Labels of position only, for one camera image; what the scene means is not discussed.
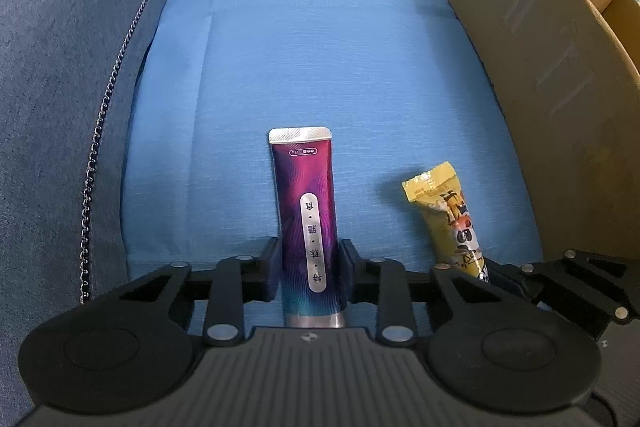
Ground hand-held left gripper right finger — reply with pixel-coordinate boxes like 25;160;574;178
339;238;507;348

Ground brown cardboard box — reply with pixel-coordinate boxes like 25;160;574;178
447;0;640;268

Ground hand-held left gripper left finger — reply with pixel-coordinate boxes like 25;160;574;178
117;237;281;348

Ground blue and cream printed sheet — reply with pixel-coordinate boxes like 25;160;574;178
120;0;640;338

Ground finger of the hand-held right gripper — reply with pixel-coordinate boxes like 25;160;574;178
484;258;634;342
520;249;640;289

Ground grey-blue cushion with chain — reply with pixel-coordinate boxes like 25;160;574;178
0;0;188;408

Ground yellow cartoon snack packet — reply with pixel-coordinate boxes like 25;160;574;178
402;162;490;283

